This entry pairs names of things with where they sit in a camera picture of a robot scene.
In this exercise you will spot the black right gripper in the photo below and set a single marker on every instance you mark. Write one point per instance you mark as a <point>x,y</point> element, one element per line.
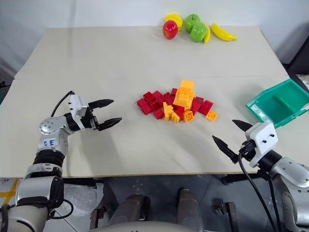
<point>247,149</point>

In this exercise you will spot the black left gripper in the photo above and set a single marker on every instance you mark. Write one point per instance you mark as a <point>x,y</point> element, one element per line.
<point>89,119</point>

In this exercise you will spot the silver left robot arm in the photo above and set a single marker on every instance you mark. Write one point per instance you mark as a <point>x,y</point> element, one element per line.
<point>50,125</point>

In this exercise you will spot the green plastic bin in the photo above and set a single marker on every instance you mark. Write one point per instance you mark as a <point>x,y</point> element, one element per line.
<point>285,108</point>

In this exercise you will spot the red building block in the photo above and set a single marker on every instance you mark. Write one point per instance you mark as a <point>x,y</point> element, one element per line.
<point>174,91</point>
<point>167,97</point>
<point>143,104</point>
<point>158,113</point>
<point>148,96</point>
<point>179,109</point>
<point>154,105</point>
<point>195,106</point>
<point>199,99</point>
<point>157,94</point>
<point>206,107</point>

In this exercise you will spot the dark rounded shape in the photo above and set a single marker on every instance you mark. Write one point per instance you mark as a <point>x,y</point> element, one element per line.
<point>188,207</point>
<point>131,210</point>

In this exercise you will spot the clear plastic bag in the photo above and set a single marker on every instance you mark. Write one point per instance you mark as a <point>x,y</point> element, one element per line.
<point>79,195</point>

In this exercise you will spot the black background object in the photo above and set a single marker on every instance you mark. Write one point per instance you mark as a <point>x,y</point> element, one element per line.
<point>299,55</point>

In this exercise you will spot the red toy apple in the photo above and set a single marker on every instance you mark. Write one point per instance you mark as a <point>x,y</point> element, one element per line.
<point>170,29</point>

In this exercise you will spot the green toy apple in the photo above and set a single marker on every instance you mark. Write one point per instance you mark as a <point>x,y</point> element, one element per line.
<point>192,21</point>
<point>198,32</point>

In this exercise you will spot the yellow toy banana bunch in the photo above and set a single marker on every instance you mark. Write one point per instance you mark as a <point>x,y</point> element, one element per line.
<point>173,19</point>

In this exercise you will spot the grey robot torso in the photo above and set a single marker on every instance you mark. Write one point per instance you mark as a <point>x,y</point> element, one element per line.
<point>147,227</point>

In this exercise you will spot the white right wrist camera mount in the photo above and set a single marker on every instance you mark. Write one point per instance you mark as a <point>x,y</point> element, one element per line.
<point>263,135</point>

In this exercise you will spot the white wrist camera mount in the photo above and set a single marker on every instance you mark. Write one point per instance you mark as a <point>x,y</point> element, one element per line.
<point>263,135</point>
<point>76,104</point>

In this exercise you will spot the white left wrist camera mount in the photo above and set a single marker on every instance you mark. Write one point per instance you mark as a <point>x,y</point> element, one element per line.
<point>76,104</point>

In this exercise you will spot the dark metal bracket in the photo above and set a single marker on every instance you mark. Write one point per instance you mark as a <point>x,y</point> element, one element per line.
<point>228,212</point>
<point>96,216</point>

